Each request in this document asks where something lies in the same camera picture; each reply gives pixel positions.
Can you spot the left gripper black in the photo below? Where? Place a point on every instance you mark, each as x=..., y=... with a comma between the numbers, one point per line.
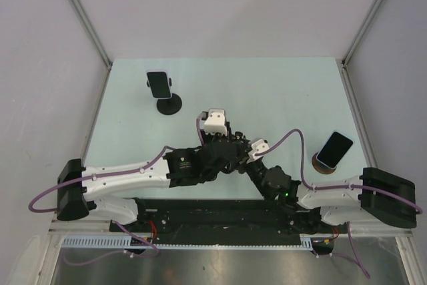
x=206, y=137

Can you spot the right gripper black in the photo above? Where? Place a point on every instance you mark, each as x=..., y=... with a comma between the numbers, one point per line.
x=242, y=161

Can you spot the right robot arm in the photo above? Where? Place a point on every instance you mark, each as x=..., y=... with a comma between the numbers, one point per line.
x=373, y=195

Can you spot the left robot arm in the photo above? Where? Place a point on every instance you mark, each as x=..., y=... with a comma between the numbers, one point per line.
x=82, y=191

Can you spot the brown round phone stand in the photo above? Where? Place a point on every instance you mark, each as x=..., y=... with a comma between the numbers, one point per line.
x=321, y=168

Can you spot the left black phone stand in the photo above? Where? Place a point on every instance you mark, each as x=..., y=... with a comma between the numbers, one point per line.
x=169, y=106

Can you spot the phone with light blue case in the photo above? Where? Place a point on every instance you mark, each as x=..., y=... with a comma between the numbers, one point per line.
x=334, y=149

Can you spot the phone with lilac case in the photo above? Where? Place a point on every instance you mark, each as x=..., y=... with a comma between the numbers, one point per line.
x=159, y=83

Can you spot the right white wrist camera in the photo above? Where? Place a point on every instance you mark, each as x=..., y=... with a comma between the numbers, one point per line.
x=256, y=147

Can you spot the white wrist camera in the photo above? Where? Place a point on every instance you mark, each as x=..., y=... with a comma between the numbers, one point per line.
x=256, y=147
x=215, y=122

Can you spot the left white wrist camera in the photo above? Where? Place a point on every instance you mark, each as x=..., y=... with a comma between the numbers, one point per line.
x=215, y=122

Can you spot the white cable duct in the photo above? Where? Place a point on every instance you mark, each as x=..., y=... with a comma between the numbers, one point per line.
x=127, y=243

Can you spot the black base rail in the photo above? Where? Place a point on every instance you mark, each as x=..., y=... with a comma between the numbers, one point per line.
x=223, y=222

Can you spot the right aluminium frame post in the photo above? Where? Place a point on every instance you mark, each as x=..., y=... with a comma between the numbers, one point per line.
x=362, y=31

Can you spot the aluminium frame post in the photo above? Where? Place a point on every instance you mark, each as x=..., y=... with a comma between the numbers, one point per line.
x=362, y=31
x=85, y=21

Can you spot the left aluminium frame post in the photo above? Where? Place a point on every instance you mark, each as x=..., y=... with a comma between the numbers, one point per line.
x=85, y=21

